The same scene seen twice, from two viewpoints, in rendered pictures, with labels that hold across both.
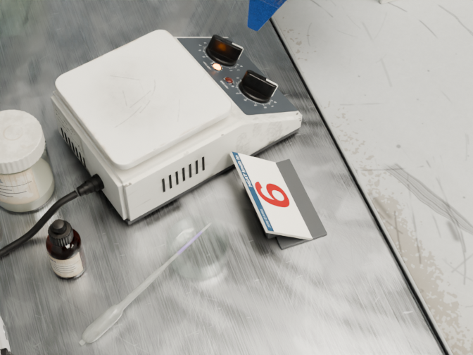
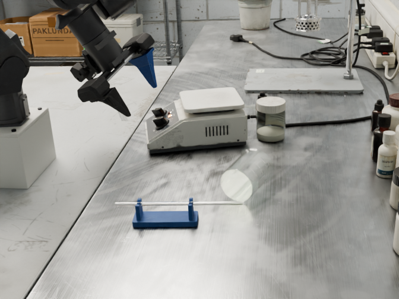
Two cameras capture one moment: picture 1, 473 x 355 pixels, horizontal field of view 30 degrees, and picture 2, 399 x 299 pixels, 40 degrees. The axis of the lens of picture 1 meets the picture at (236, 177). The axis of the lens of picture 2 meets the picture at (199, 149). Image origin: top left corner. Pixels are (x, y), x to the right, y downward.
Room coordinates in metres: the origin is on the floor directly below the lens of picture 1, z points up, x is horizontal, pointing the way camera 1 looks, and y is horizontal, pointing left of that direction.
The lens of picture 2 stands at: (1.46, 0.59, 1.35)
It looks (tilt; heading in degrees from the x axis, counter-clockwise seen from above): 24 degrees down; 210
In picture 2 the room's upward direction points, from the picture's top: 3 degrees counter-clockwise
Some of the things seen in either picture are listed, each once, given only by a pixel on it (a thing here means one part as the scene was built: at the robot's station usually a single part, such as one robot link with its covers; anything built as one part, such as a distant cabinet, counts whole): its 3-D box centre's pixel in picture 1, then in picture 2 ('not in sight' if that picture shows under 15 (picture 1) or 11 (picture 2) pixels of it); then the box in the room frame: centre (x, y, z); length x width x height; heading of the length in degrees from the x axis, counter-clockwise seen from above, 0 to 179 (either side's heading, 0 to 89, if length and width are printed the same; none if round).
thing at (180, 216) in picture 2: not in sight; (165, 212); (0.84, 0.17, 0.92); 0.10 x 0.03 x 0.04; 115
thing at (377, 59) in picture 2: not in sight; (375, 44); (-0.31, 0.24, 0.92); 0.40 x 0.06 x 0.04; 20
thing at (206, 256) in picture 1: (198, 247); not in sight; (0.40, 0.03, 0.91); 0.06 x 0.06 x 0.02
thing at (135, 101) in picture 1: (142, 96); (210, 99); (0.51, 0.08, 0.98); 0.12 x 0.12 x 0.01; 36
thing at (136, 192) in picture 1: (169, 114); (199, 120); (0.53, 0.06, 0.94); 0.22 x 0.13 x 0.08; 126
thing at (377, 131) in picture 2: not in sight; (382, 137); (0.49, 0.42, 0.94); 0.04 x 0.04 x 0.09
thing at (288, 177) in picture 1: (278, 194); not in sight; (0.45, -0.04, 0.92); 0.09 x 0.06 x 0.04; 21
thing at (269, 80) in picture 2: not in sight; (301, 79); (0.07, 0.13, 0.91); 0.30 x 0.20 x 0.01; 110
